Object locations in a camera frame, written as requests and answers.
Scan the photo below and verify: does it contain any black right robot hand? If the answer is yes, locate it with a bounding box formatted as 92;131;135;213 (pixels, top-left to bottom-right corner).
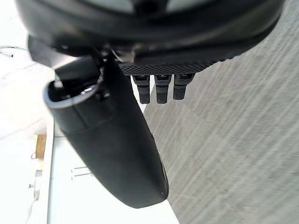
14;0;288;209

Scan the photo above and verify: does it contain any wooden board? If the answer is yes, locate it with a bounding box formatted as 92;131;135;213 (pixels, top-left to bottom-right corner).
35;133;47;160

